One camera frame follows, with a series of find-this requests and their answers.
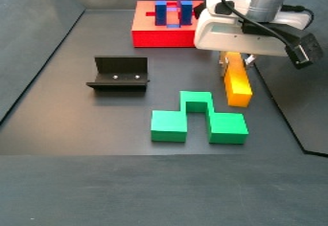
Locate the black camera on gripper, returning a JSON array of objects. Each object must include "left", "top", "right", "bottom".
[{"left": 242, "top": 22, "right": 323, "bottom": 69}]

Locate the black cable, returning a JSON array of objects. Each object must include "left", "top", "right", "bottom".
[{"left": 213, "top": 0, "right": 316, "bottom": 51}]

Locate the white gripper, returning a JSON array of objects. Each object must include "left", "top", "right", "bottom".
[{"left": 194, "top": 0, "right": 311, "bottom": 77}]

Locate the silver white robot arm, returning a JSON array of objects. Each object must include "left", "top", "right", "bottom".
[{"left": 194, "top": 0, "right": 313, "bottom": 68}]

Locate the red base board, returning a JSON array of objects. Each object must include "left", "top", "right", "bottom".
[{"left": 131, "top": 1, "right": 197, "bottom": 48}]

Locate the black angle bracket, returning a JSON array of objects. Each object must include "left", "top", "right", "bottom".
[{"left": 86, "top": 56, "right": 149, "bottom": 91}]

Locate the dark blue U block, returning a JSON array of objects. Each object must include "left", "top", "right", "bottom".
[{"left": 155, "top": 0, "right": 193, "bottom": 28}]

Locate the yellow long block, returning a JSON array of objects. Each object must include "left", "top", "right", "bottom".
[{"left": 222, "top": 52, "right": 253, "bottom": 107}]

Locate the green stepped block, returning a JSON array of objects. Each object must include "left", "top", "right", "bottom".
[{"left": 150, "top": 91, "right": 249, "bottom": 145}]

